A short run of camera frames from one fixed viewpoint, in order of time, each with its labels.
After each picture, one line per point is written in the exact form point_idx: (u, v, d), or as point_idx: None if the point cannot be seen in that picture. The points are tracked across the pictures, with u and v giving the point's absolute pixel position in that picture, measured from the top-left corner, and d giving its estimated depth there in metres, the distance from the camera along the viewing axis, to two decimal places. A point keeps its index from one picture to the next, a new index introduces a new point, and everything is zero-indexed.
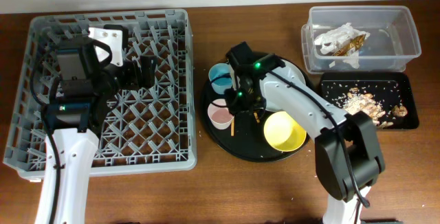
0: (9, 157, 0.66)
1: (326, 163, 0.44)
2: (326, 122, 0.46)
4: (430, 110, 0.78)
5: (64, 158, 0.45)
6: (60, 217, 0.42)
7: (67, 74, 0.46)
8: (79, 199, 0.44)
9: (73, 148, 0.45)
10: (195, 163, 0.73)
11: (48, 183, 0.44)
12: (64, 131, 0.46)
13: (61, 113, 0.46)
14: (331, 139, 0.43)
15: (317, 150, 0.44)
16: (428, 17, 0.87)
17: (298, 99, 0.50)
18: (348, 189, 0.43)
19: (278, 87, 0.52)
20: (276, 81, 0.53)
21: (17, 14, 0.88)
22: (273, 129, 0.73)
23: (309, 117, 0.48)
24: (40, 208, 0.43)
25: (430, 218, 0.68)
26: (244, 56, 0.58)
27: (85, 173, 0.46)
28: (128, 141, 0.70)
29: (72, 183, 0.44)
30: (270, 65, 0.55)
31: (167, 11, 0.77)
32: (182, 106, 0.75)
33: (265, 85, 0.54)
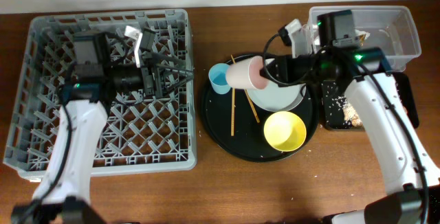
0: (9, 157, 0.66)
1: (390, 214, 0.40)
2: (387, 115, 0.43)
4: (430, 110, 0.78)
5: (76, 121, 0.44)
6: (69, 168, 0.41)
7: (80, 58, 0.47)
8: (86, 158, 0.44)
9: (84, 114, 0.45)
10: (195, 163, 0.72)
11: (59, 143, 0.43)
12: (78, 99, 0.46)
13: (74, 91, 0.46)
14: (414, 199, 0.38)
15: (390, 200, 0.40)
16: (428, 18, 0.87)
17: (397, 134, 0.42)
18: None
19: (373, 100, 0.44)
20: (373, 91, 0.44)
21: (18, 14, 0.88)
22: (273, 129, 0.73)
23: (398, 163, 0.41)
24: (50, 163, 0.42)
25: None
26: (341, 32, 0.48)
27: (93, 139, 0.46)
28: (128, 141, 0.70)
29: (84, 142, 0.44)
30: (374, 59, 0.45)
31: (167, 11, 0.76)
32: (182, 106, 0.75)
33: (362, 88, 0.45)
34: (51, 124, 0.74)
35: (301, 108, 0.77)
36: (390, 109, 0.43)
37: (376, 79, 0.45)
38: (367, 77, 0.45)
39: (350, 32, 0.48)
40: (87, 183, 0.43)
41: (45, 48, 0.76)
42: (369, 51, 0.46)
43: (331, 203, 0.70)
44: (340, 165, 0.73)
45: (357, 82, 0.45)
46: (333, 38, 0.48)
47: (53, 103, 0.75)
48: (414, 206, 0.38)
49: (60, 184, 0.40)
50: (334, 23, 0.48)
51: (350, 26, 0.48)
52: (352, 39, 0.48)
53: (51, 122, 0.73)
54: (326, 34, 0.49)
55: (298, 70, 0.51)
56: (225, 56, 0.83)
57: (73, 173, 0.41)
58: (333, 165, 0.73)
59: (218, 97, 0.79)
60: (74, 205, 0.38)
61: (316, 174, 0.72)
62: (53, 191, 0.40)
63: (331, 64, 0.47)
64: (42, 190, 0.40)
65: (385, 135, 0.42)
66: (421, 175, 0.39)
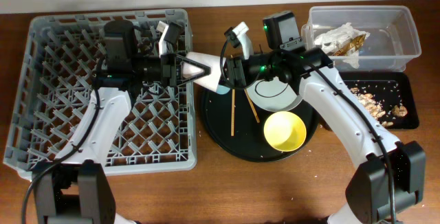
0: (9, 157, 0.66)
1: (364, 188, 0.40)
2: (337, 99, 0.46)
4: (430, 110, 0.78)
5: (104, 103, 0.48)
6: (91, 138, 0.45)
7: (111, 52, 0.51)
8: (107, 135, 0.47)
9: (113, 97, 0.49)
10: (195, 163, 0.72)
11: (84, 119, 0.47)
12: (113, 89, 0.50)
13: (106, 82, 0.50)
14: (376, 167, 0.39)
15: (358, 177, 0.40)
16: (429, 17, 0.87)
17: (350, 115, 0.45)
18: (380, 216, 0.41)
19: (322, 91, 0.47)
20: (322, 83, 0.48)
21: (18, 14, 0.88)
22: (273, 130, 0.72)
23: (357, 137, 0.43)
24: (75, 132, 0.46)
25: (430, 218, 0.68)
26: (285, 36, 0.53)
27: (116, 121, 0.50)
28: (128, 141, 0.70)
29: (108, 120, 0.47)
30: (317, 60, 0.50)
31: (167, 11, 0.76)
32: (182, 106, 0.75)
33: (308, 85, 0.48)
34: (51, 124, 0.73)
35: (300, 108, 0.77)
36: (339, 94, 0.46)
37: (322, 72, 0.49)
38: (313, 73, 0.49)
39: (295, 35, 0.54)
40: (103, 157, 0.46)
41: (45, 47, 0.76)
42: (311, 51, 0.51)
43: (332, 203, 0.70)
44: (340, 165, 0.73)
45: (304, 79, 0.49)
46: (280, 42, 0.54)
47: (53, 103, 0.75)
48: (378, 174, 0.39)
49: (82, 150, 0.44)
50: (278, 27, 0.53)
51: (293, 29, 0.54)
52: (297, 41, 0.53)
53: (51, 122, 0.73)
54: (273, 37, 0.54)
55: (254, 69, 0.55)
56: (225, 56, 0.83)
57: (95, 143, 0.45)
58: (332, 165, 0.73)
59: (218, 97, 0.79)
60: (90, 170, 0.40)
61: (316, 174, 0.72)
62: (74, 153, 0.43)
63: (282, 66, 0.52)
64: (65, 152, 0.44)
65: (340, 118, 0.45)
66: (379, 143, 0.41)
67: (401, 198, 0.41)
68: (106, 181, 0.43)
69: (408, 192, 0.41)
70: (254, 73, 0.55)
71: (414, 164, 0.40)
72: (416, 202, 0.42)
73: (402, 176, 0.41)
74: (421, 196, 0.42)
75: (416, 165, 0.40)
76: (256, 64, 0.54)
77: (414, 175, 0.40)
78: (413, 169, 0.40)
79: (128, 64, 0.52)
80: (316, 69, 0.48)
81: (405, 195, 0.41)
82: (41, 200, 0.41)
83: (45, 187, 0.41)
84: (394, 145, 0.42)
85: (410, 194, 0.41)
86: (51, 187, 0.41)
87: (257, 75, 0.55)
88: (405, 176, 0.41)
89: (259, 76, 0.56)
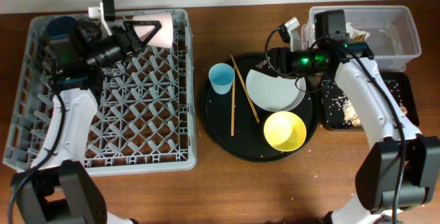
0: (9, 156, 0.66)
1: (373, 168, 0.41)
2: (368, 86, 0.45)
4: (429, 110, 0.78)
5: (69, 104, 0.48)
6: (63, 140, 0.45)
7: (62, 55, 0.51)
8: (80, 133, 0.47)
9: (75, 95, 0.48)
10: (195, 162, 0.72)
11: (53, 124, 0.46)
12: (73, 90, 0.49)
13: (66, 85, 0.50)
14: (390, 148, 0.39)
15: (371, 155, 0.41)
16: (428, 17, 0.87)
17: (378, 102, 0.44)
18: (383, 204, 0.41)
19: (357, 77, 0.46)
20: (358, 69, 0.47)
21: (17, 13, 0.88)
22: (273, 128, 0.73)
23: (378, 121, 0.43)
24: (47, 139, 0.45)
25: (431, 218, 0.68)
26: (332, 29, 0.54)
27: (85, 120, 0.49)
28: (128, 141, 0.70)
29: (77, 119, 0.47)
30: (359, 50, 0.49)
31: (167, 11, 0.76)
32: (182, 106, 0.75)
33: (344, 69, 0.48)
34: (51, 124, 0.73)
35: (301, 108, 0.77)
36: (372, 82, 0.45)
37: (362, 61, 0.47)
38: (353, 61, 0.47)
39: (342, 29, 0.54)
40: (80, 156, 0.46)
41: (45, 47, 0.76)
42: (356, 42, 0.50)
43: (332, 203, 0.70)
44: (340, 165, 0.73)
45: (343, 64, 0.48)
46: (326, 34, 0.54)
47: (53, 103, 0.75)
48: (390, 157, 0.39)
49: (56, 152, 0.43)
50: (327, 19, 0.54)
51: (342, 25, 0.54)
52: (343, 35, 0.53)
53: (51, 122, 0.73)
54: (322, 30, 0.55)
55: (295, 63, 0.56)
56: (226, 56, 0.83)
57: (68, 144, 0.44)
58: (332, 165, 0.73)
59: (218, 97, 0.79)
60: (69, 168, 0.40)
61: (316, 174, 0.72)
62: (50, 158, 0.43)
63: (324, 53, 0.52)
64: (40, 159, 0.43)
65: (368, 104, 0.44)
66: (399, 130, 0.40)
67: (410, 192, 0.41)
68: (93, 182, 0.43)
69: (418, 187, 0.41)
70: (295, 66, 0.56)
71: (432, 157, 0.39)
72: (423, 201, 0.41)
73: (416, 170, 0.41)
74: (430, 197, 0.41)
75: (432, 159, 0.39)
76: (298, 58, 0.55)
77: (427, 170, 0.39)
78: (428, 162, 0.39)
79: (81, 62, 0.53)
80: (357, 56, 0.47)
81: (414, 189, 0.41)
82: (28, 208, 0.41)
83: (28, 195, 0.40)
84: (414, 134, 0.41)
85: (420, 189, 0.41)
86: (34, 193, 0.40)
87: (300, 68, 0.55)
88: (419, 169, 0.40)
89: (301, 70, 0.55)
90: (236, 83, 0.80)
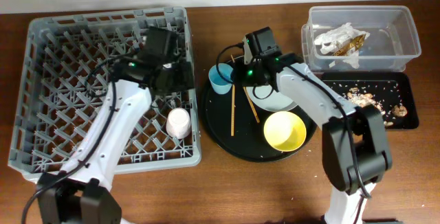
0: (14, 159, 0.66)
1: (331, 150, 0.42)
2: (305, 84, 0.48)
4: (430, 110, 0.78)
5: (121, 102, 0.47)
6: (100, 151, 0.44)
7: (148, 46, 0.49)
8: (120, 141, 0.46)
9: (129, 97, 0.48)
10: (199, 159, 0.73)
11: (98, 121, 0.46)
12: (127, 84, 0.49)
13: (127, 72, 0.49)
14: (336, 126, 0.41)
15: (324, 138, 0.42)
16: (430, 17, 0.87)
17: (317, 94, 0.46)
18: (353, 181, 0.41)
19: (293, 80, 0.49)
20: (291, 73, 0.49)
21: (16, 14, 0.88)
22: (273, 129, 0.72)
23: (321, 108, 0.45)
24: (86, 139, 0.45)
25: (430, 218, 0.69)
26: (264, 46, 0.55)
27: (131, 124, 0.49)
28: (133, 139, 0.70)
29: (122, 124, 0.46)
30: (290, 60, 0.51)
31: (166, 9, 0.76)
32: (185, 102, 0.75)
33: (280, 78, 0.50)
34: (53, 126, 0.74)
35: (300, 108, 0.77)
36: (306, 79, 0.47)
37: (291, 66, 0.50)
38: (286, 69, 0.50)
39: (271, 44, 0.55)
40: (112, 170, 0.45)
41: (45, 49, 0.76)
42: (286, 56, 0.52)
43: None
44: None
45: (278, 73, 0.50)
46: (259, 51, 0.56)
47: (55, 104, 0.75)
48: (338, 136, 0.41)
49: (89, 164, 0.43)
50: (257, 37, 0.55)
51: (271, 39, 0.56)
52: (274, 49, 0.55)
53: (53, 124, 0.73)
54: (254, 48, 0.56)
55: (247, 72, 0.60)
56: (226, 56, 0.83)
57: (103, 157, 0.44)
58: None
59: (218, 97, 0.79)
60: (94, 190, 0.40)
61: (316, 174, 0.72)
62: (80, 169, 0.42)
63: (261, 71, 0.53)
64: (73, 163, 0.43)
65: (311, 99, 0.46)
66: (339, 108, 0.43)
67: (371, 163, 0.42)
68: (113, 198, 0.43)
69: (375, 156, 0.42)
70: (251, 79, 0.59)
71: (375, 124, 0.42)
72: (386, 168, 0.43)
73: (368, 141, 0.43)
74: (388, 161, 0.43)
75: (376, 125, 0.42)
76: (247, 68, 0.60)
77: (375, 137, 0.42)
78: (374, 130, 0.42)
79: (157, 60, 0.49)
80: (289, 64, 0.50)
81: (374, 160, 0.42)
82: (45, 212, 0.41)
83: (47, 201, 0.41)
84: (353, 108, 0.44)
85: (379, 158, 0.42)
86: (53, 201, 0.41)
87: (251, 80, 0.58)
88: (370, 140, 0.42)
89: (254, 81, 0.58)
90: None
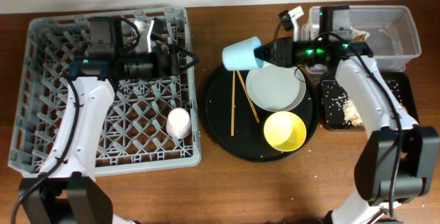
0: (14, 159, 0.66)
1: (372, 159, 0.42)
2: (368, 81, 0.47)
4: (430, 110, 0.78)
5: (84, 98, 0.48)
6: (75, 146, 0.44)
7: (95, 37, 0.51)
8: (93, 133, 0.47)
9: (92, 91, 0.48)
10: (199, 159, 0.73)
11: (67, 119, 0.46)
12: (84, 81, 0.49)
13: (82, 69, 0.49)
14: (388, 137, 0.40)
15: (369, 145, 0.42)
16: (430, 17, 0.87)
17: (375, 93, 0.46)
18: (381, 194, 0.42)
19: (357, 73, 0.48)
20: (355, 66, 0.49)
21: (16, 14, 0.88)
22: (273, 128, 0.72)
23: (376, 113, 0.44)
24: (59, 139, 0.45)
25: (431, 218, 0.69)
26: (336, 25, 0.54)
27: (100, 117, 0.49)
28: (133, 139, 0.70)
29: (91, 117, 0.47)
30: (359, 49, 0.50)
31: (166, 9, 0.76)
32: (185, 102, 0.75)
33: (343, 67, 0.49)
34: (53, 126, 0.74)
35: (301, 108, 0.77)
36: (370, 77, 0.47)
37: (361, 58, 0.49)
38: (353, 58, 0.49)
39: (345, 25, 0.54)
40: (91, 163, 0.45)
41: (45, 49, 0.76)
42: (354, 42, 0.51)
43: (332, 203, 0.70)
44: (340, 165, 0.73)
45: (343, 60, 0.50)
46: (330, 29, 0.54)
47: (55, 104, 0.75)
48: (386, 146, 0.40)
49: (67, 160, 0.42)
50: (333, 15, 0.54)
51: (345, 20, 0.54)
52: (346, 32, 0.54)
53: (53, 124, 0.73)
54: (325, 27, 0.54)
55: (299, 52, 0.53)
56: None
57: (80, 150, 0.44)
58: (333, 165, 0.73)
59: (218, 97, 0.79)
60: (79, 183, 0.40)
61: (316, 174, 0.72)
62: (60, 166, 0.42)
63: (326, 51, 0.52)
64: (51, 163, 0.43)
65: (367, 98, 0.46)
66: (397, 120, 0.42)
67: (406, 183, 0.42)
68: (98, 188, 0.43)
69: (414, 178, 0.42)
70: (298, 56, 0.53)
71: (425, 147, 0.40)
72: (421, 193, 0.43)
73: (412, 162, 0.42)
74: (427, 189, 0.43)
75: (429, 149, 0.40)
76: (302, 47, 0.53)
77: (423, 162, 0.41)
78: (423, 152, 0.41)
79: (107, 49, 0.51)
80: (358, 54, 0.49)
81: (411, 181, 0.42)
82: (34, 214, 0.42)
83: (33, 203, 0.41)
84: (410, 125, 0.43)
85: (417, 181, 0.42)
86: (40, 203, 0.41)
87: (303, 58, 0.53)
88: (414, 161, 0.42)
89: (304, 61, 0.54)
90: (236, 82, 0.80)
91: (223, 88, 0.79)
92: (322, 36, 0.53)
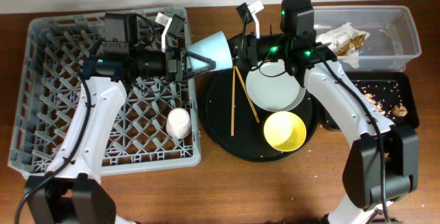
0: (14, 159, 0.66)
1: (358, 168, 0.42)
2: (338, 88, 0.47)
4: (430, 110, 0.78)
5: (95, 99, 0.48)
6: (84, 146, 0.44)
7: (109, 34, 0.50)
8: (102, 135, 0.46)
9: (105, 92, 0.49)
10: (199, 159, 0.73)
11: (77, 119, 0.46)
12: (99, 80, 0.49)
13: (97, 68, 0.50)
14: (370, 145, 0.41)
15: (353, 154, 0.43)
16: (430, 17, 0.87)
17: (348, 100, 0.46)
18: (373, 200, 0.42)
19: (324, 80, 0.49)
20: (323, 73, 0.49)
21: (17, 14, 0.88)
22: (272, 129, 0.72)
23: (352, 119, 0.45)
24: (67, 139, 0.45)
25: (431, 218, 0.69)
26: (300, 29, 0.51)
27: (110, 119, 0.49)
28: (133, 139, 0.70)
29: (101, 119, 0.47)
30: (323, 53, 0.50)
31: (166, 9, 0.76)
32: (185, 102, 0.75)
33: (310, 75, 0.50)
34: (53, 126, 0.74)
35: (300, 108, 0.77)
36: (339, 83, 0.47)
37: (327, 64, 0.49)
38: (319, 65, 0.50)
39: (309, 29, 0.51)
40: (98, 165, 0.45)
41: (45, 49, 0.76)
42: (319, 47, 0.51)
43: (331, 202, 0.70)
44: (340, 165, 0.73)
45: (309, 70, 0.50)
46: (293, 32, 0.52)
47: (55, 104, 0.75)
48: (370, 152, 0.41)
49: (75, 161, 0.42)
50: (294, 17, 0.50)
51: (310, 22, 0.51)
52: (310, 34, 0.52)
53: (53, 124, 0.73)
54: (289, 27, 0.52)
55: (263, 49, 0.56)
56: None
57: (87, 152, 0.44)
58: (333, 165, 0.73)
59: (218, 97, 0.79)
60: (84, 183, 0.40)
61: (316, 174, 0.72)
62: (67, 166, 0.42)
63: (290, 60, 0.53)
64: (58, 163, 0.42)
65: (341, 105, 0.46)
66: (374, 125, 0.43)
67: (395, 183, 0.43)
68: (103, 190, 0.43)
69: (402, 178, 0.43)
70: (262, 51, 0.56)
71: (407, 146, 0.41)
72: (410, 189, 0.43)
73: (397, 161, 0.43)
74: (415, 185, 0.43)
75: (409, 148, 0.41)
76: (266, 44, 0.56)
77: (408, 159, 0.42)
78: (406, 152, 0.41)
79: (121, 49, 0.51)
80: (324, 60, 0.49)
81: (399, 181, 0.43)
82: (37, 214, 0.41)
83: (38, 201, 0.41)
84: (388, 126, 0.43)
85: (405, 179, 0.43)
86: (45, 203, 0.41)
87: (267, 53, 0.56)
88: (399, 160, 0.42)
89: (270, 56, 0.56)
90: (236, 83, 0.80)
91: (223, 89, 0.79)
92: (286, 35, 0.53)
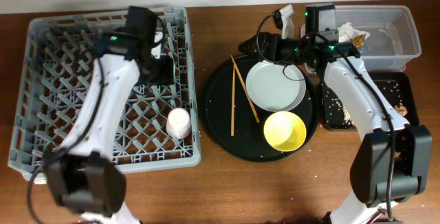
0: (14, 159, 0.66)
1: (366, 160, 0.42)
2: (357, 82, 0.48)
4: (430, 110, 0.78)
5: (109, 77, 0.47)
6: (97, 123, 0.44)
7: (129, 22, 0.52)
8: (115, 115, 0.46)
9: (119, 70, 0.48)
10: (199, 159, 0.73)
11: (91, 96, 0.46)
12: (112, 59, 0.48)
13: (110, 43, 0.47)
14: (381, 139, 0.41)
15: (363, 148, 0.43)
16: (430, 17, 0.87)
17: (366, 95, 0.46)
18: (378, 196, 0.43)
19: (345, 75, 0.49)
20: (344, 67, 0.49)
21: (16, 14, 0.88)
22: (273, 128, 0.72)
23: (368, 115, 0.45)
24: (81, 115, 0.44)
25: (430, 218, 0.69)
26: (322, 27, 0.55)
27: (122, 99, 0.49)
28: (133, 139, 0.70)
29: (115, 97, 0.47)
30: (346, 49, 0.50)
31: (166, 9, 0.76)
32: (185, 102, 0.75)
33: (331, 69, 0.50)
34: (53, 126, 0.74)
35: (301, 108, 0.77)
36: (359, 78, 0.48)
37: (348, 60, 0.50)
38: (341, 60, 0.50)
39: (331, 27, 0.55)
40: (111, 142, 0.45)
41: (45, 49, 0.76)
42: (342, 43, 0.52)
43: (331, 202, 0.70)
44: (340, 165, 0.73)
45: (331, 64, 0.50)
46: (316, 29, 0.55)
47: (55, 104, 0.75)
48: (381, 147, 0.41)
49: (88, 137, 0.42)
50: (317, 16, 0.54)
51: (331, 21, 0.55)
52: (332, 33, 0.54)
53: (53, 124, 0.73)
54: (311, 25, 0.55)
55: (285, 50, 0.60)
56: (226, 56, 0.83)
57: (101, 128, 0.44)
58: (333, 165, 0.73)
59: (218, 96, 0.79)
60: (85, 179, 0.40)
61: (316, 174, 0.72)
62: (81, 142, 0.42)
63: (311, 52, 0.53)
64: (71, 139, 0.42)
65: (357, 100, 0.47)
66: (388, 121, 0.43)
67: (402, 183, 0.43)
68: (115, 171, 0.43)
69: (410, 178, 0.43)
70: (284, 53, 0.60)
71: (419, 146, 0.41)
72: (417, 192, 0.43)
73: (407, 161, 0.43)
74: (423, 187, 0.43)
75: (421, 149, 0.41)
76: (289, 47, 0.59)
77: (418, 159, 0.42)
78: (417, 152, 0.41)
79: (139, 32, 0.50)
80: (345, 56, 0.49)
81: (407, 181, 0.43)
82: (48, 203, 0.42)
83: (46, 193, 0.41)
84: (402, 125, 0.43)
85: (412, 180, 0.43)
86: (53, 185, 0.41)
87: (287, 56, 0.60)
88: (409, 160, 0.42)
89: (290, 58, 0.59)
90: (236, 82, 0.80)
91: (223, 88, 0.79)
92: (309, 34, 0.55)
